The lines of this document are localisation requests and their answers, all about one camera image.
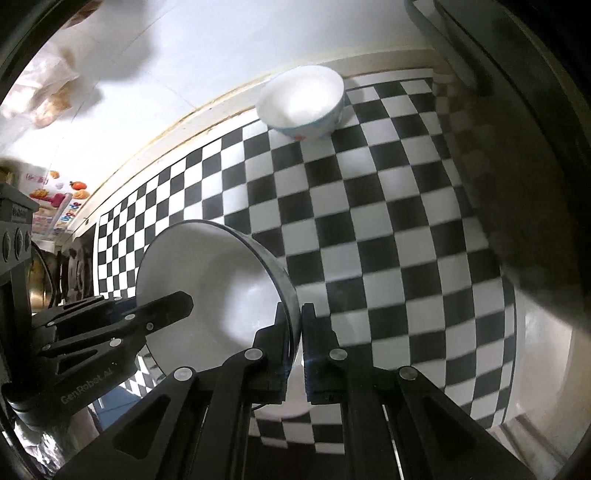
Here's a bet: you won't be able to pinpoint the stainless steel pot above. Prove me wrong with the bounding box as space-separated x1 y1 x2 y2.
28 244 62 311

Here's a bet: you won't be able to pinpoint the round gas burner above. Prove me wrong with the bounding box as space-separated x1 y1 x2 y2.
67 247 96 301

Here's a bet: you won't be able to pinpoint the transparent plastic bag of eggs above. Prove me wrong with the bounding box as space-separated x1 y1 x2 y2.
0 28 105 131

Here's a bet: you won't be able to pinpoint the white bowl with pastel flowers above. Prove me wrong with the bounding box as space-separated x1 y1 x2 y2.
256 65 346 141

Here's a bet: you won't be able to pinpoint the dark brown rice cooker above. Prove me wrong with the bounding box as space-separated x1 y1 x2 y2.
405 0 591 333

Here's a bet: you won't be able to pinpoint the colourful wall stickers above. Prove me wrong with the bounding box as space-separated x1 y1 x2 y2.
25 170 88 236

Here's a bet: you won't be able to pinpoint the white bowl with dark rim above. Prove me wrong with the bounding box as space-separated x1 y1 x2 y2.
136 220 302 384

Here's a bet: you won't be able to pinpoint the black white checkered cloth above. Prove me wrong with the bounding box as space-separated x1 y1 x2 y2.
95 67 518 455

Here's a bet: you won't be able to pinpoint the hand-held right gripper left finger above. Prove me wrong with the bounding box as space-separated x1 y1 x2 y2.
55 302 301 480

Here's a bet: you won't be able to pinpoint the black glass gas stove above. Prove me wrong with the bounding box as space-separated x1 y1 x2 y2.
58 226 99 306

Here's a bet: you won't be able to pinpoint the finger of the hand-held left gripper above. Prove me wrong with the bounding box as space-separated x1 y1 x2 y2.
31 295 139 334
37 292 195 366

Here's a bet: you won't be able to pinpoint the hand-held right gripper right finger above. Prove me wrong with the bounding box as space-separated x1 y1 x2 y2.
300 302 539 480

